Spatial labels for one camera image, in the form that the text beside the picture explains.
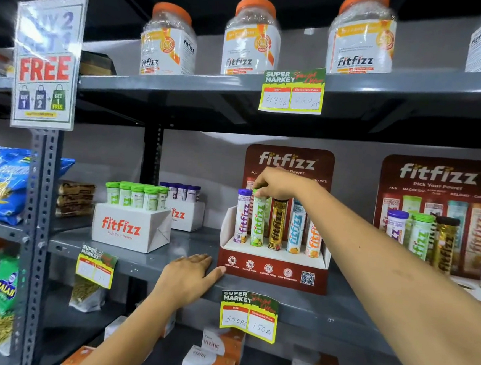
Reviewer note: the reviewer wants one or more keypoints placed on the black gold tablet tube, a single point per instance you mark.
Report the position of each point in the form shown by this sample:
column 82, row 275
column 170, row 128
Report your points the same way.
column 277, row 224
column 445, row 246

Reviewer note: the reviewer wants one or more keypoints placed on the yellow green price tag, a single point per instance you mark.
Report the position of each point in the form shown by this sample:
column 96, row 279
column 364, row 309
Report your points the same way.
column 248, row 316
column 94, row 266
column 291, row 93

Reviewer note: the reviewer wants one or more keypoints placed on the green effervescent tablet tube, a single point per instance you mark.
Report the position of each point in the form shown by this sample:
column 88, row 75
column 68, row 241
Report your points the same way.
column 420, row 240
column 258, row 221

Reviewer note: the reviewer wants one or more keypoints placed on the person's left hand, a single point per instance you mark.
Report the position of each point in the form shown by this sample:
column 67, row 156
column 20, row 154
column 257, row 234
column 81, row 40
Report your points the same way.
column 183, row 277

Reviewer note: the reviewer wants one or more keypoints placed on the person's right hand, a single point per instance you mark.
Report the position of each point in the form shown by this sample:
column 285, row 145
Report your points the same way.
column 284, row 183

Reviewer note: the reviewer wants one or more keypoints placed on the green snack packet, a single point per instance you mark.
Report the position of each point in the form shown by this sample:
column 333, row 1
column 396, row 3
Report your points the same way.
column 3, row 303

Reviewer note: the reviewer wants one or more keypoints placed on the person's right forearm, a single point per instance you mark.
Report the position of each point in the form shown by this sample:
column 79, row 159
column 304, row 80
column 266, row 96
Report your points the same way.
column 402, row 293

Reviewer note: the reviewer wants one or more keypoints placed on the cluster of green capped tubes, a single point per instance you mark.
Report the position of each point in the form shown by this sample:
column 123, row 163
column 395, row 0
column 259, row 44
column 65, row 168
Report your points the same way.
column 137, row 195

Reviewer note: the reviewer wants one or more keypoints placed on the person's left thumb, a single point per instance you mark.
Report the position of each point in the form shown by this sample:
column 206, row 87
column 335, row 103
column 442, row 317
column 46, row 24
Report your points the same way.
column 215, row 274

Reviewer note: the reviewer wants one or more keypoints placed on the blue tablet tube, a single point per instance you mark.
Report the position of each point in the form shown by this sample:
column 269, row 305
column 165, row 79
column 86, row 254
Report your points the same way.
column 296, row 228

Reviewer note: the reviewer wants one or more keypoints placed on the white cardboard tube box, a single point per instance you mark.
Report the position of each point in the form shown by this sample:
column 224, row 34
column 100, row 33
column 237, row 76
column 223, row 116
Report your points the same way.
column 186, row 215
column 131, row 228

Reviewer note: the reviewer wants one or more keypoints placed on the person's left forearm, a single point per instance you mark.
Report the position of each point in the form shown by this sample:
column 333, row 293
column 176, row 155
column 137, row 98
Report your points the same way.
column 128, row 342

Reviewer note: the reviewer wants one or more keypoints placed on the red cardboard display stand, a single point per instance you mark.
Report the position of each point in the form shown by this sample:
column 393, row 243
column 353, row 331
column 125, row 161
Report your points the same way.
column 271, row 272
column 436, row 175

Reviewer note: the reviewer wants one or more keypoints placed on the cluster of purple capped tubes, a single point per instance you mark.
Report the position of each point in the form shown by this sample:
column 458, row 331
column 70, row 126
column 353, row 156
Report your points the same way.
column 181, row 191

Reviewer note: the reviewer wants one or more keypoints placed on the grey metal shelving rack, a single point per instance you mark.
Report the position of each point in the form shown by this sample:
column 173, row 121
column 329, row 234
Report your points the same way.
column 190, row 85

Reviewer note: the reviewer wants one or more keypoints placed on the purple capped tablet tube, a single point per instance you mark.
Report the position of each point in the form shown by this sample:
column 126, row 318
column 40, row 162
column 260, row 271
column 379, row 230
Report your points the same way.
column 243, row 216
column 396, row 226

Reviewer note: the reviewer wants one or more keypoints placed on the laminated promotion sign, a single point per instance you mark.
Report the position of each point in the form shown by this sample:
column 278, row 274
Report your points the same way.
column 46, row 65

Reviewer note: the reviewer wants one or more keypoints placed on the person's right fingers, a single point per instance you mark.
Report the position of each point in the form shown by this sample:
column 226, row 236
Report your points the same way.
column 264, row 187

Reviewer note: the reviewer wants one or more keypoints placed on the brown wrapped packet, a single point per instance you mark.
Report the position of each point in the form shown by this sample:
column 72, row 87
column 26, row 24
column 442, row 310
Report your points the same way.
column 75, row 201
column 76, row 188
column 74, row 212

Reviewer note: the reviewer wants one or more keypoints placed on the dark flat box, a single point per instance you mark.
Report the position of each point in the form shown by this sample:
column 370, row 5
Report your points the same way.
column 97, row 64

